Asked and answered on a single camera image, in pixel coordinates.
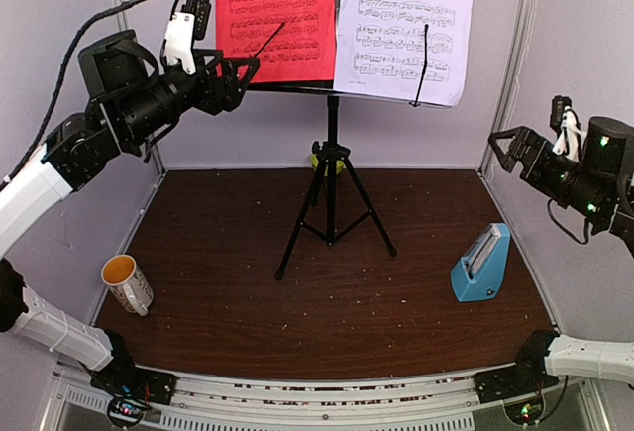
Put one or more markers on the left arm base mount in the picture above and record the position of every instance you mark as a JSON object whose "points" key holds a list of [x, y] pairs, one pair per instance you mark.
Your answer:
{"points": [[132, 397]]}

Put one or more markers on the blue metronome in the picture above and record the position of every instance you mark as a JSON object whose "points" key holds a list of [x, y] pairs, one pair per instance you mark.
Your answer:
{"points": [[479, 273]]}

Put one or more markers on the black music stand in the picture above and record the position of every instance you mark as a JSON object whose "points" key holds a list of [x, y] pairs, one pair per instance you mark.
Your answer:
{"points": [[318, 211]]}

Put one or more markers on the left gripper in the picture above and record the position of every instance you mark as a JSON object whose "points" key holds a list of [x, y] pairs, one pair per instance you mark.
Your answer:
{"points": [[229, 92]]}

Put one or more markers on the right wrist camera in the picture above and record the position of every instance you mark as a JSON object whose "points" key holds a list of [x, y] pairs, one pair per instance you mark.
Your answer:
{"points": [[566, 124]]}

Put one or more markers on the red sheet music paper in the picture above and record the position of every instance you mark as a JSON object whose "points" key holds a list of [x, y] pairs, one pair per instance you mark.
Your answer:
{"points": [[294, 40]]}

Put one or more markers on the lavender paper sheet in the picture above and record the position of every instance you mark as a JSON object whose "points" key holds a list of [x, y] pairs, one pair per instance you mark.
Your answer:
{"points": [[414, 51]]}

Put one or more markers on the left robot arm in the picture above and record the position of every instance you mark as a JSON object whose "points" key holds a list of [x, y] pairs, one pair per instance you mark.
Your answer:
{"points": [[132, 102]]}

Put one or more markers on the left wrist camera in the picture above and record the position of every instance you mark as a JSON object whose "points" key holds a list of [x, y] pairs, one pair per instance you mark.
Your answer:
{"points": [[185, 26]]}

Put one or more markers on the front aluminium rail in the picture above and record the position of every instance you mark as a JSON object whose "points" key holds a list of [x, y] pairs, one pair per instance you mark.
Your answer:
{"points": [[448, 401]]}

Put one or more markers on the right aluminium frame post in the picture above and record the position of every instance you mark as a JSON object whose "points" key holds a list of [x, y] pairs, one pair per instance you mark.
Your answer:
{"points": [[518, 51]]}

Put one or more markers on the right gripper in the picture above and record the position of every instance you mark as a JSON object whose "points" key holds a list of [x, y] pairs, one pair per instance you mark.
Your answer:
{"points": [[523, 138]]}

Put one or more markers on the patterned white mug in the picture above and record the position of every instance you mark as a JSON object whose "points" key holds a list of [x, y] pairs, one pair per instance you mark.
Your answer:
{"points": [[125, 280]]}

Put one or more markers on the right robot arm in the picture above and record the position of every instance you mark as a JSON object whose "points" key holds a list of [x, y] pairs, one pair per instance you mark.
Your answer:
{"points": [[600, 187]]}

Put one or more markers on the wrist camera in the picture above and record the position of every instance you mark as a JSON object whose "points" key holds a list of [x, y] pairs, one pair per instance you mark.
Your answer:
{"points": [[185, 26], [566, 124]]}

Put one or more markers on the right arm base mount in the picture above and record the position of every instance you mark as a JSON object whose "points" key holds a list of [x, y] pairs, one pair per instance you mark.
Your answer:
{"points": [[520, 389]]}

